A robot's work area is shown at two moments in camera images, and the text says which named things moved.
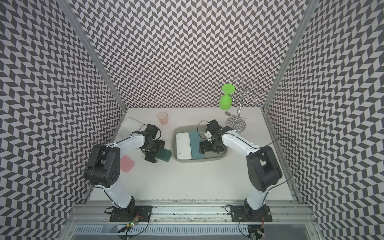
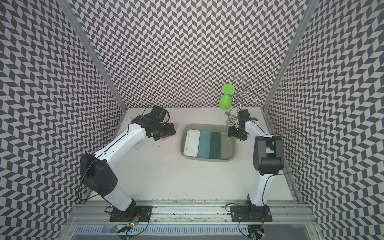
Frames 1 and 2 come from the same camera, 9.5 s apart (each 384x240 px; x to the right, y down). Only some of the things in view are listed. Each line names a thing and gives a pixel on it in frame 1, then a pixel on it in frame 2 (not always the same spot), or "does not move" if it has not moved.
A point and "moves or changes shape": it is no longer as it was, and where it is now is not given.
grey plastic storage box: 185,141 moves or changes shape
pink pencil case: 127,163 → 176,125
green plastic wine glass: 225,100 does not move
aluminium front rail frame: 91,221 does not move
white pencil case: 183,146 → 191,143
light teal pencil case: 195,139 moves or changes shape
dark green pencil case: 164,155 moves or changes shape
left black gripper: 160,144 → 170,131
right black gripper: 207,147 → 231,132
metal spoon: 228,113 does not move
